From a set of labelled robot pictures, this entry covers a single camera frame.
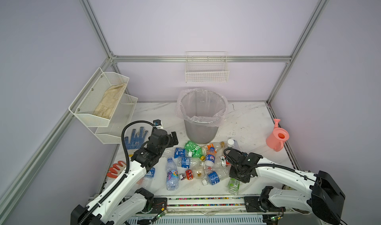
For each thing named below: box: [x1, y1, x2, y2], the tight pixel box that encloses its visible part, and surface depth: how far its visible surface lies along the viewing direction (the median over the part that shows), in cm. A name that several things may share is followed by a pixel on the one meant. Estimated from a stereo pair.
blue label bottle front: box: [201, 165, 230, 186], surface depth 79 cm
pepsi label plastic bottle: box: [203, 154, 216, 168], surface depth 84 cm
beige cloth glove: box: [92, 83, 127, 120], surface depth 80 cm
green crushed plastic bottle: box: [184, 140, 206, 162], surface depth 92 cm
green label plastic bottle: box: [227, 177, 241, 196], surface depth 76 cm
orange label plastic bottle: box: [203, 141, 226, 155], surface depth 94 cm
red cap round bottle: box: [185, 168, 194, 180], surface depth 81 cm
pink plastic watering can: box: [265, 118, 290, 153], surface depth 90 cm
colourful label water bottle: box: [165, 156, 180, 192], surface depth 78 cm
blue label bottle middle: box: [177, 156, 204, 169], surface depth 85 cm
